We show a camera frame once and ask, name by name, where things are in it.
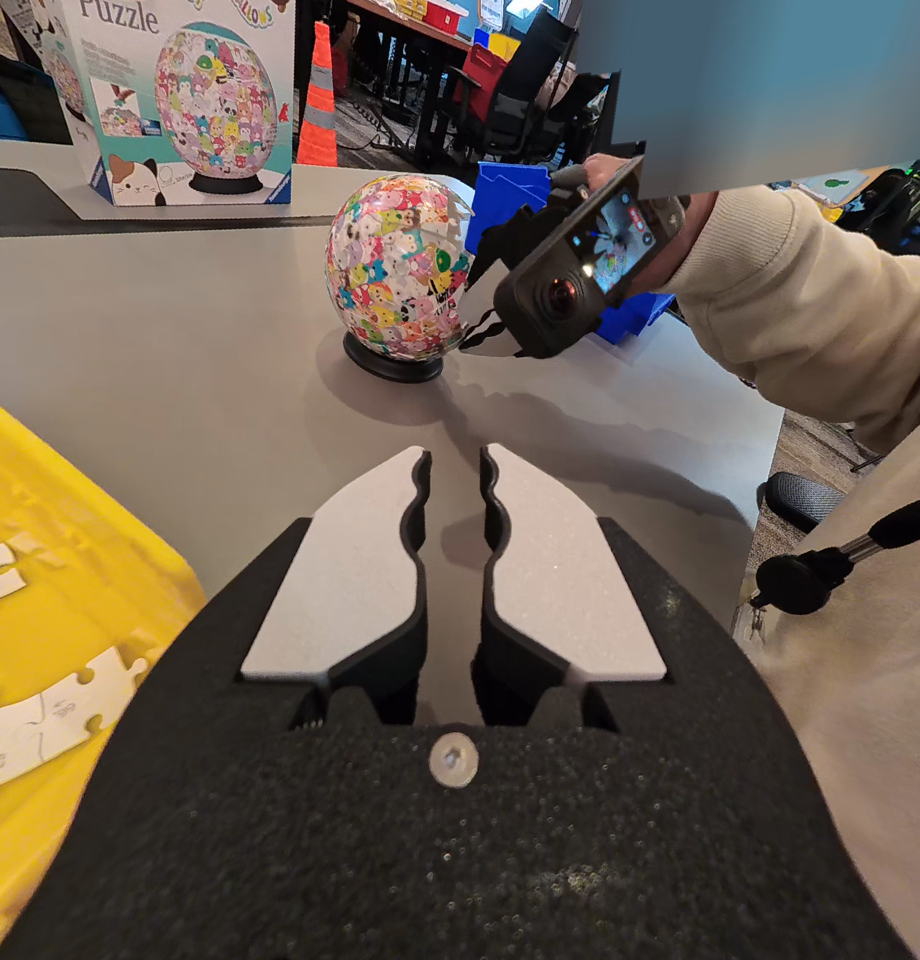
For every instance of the printed puzzle box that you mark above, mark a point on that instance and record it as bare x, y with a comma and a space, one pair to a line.
130, 75

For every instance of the wooden desk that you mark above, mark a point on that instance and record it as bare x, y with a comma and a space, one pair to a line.
407, 19

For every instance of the black office chair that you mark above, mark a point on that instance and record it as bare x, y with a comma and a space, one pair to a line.
520, 90

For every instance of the orange traffic cone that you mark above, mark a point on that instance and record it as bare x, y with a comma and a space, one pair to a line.
319, 112

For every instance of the yellow plastic bin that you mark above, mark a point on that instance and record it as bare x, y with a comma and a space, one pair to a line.
92, 525

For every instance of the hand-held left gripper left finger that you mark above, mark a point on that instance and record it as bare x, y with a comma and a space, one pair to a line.
340, 585

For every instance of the person's right hand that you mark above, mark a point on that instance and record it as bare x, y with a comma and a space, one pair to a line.
602, 169

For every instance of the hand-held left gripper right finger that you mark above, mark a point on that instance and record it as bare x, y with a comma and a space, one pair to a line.
565, 585

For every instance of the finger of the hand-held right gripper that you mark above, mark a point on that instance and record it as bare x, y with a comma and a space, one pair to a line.
486, 300
490, 343

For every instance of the colourful puzzle ball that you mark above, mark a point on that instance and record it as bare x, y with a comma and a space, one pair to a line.
392, 262

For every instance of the red plastic bin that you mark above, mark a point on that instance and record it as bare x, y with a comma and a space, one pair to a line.
441, 15

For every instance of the person's right forearm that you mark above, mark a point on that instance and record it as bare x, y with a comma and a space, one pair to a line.
790, 300

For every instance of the black ball stand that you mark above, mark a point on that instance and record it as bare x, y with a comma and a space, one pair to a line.
392, 369

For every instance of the blue divided plastic bin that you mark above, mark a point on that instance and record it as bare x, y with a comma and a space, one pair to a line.
505, 187

